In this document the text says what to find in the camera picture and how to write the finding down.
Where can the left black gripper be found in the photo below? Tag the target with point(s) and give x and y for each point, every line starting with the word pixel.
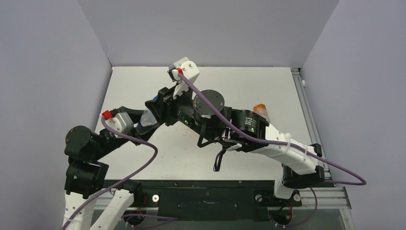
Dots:
pixel 139 132

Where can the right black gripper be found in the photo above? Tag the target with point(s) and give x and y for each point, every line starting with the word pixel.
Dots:
pixel 165 108

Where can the Pepsi bottle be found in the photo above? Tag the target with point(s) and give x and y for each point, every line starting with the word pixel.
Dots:
pixel 148 118

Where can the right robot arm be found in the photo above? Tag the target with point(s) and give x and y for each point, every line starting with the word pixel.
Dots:
pixel 240 130

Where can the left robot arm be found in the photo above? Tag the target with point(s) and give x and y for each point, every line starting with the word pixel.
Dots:
pixel 88 204

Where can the orange drink bottle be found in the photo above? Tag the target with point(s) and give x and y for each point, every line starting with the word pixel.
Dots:
pixel 261 110

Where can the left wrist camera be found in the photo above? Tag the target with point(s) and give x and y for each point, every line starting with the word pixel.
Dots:
pixel 119 124

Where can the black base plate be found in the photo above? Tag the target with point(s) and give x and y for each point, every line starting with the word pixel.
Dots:
pixel 205 200

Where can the aluminium frame rail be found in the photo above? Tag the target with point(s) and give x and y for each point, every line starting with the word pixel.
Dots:
pixel 329 196

